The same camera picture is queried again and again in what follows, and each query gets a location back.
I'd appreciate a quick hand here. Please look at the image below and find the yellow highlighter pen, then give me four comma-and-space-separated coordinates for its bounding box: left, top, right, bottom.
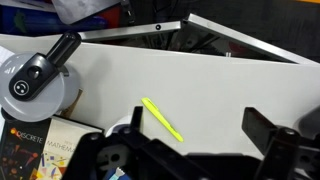
140, 96, 185, 144

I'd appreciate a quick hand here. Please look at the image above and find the metal table frame rail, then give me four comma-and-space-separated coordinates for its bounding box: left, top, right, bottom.
78, 13, 320, 66

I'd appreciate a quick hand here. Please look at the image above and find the light blue plastic utensil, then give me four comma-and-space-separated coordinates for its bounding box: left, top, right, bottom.
110, 167, 127, 180

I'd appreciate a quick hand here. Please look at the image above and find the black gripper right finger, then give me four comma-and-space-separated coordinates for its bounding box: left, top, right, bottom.
241, 106, 320, 180

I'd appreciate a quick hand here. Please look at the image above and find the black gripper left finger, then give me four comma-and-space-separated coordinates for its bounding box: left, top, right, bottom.
61, 105, 218, 180

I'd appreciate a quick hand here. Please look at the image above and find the black device at edge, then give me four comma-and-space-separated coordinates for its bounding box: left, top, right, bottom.
0, 30, 83, 123

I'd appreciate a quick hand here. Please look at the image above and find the discrete mathematics book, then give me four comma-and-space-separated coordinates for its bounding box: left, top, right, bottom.
0, 114, 105, 180

